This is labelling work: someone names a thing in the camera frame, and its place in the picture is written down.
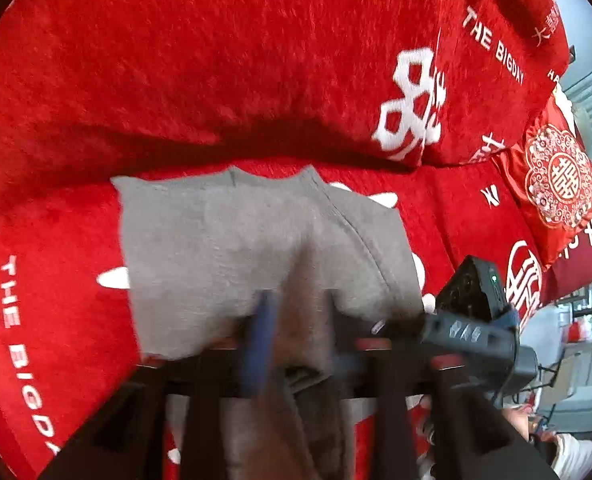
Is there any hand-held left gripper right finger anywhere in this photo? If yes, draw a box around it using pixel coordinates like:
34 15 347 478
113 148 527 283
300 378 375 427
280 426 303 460
325 289 559 480

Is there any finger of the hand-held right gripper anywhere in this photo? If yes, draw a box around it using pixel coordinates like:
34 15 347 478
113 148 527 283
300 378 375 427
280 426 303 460
371 313 428 344

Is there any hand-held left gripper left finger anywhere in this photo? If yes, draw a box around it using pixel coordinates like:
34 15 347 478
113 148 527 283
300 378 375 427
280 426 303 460
38 290 278 480

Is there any grey shirt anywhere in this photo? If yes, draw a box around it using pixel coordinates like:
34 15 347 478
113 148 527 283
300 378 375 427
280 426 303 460
111 165 427 480

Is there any person's right forearm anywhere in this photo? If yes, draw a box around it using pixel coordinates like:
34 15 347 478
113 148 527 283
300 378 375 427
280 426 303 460
500 404 539 443

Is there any red satin cushion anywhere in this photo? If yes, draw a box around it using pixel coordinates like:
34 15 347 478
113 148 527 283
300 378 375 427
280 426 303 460
491 91 592 268

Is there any red printed blanket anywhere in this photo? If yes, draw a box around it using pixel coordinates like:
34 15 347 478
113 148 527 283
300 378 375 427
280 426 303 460
0 0 592 480

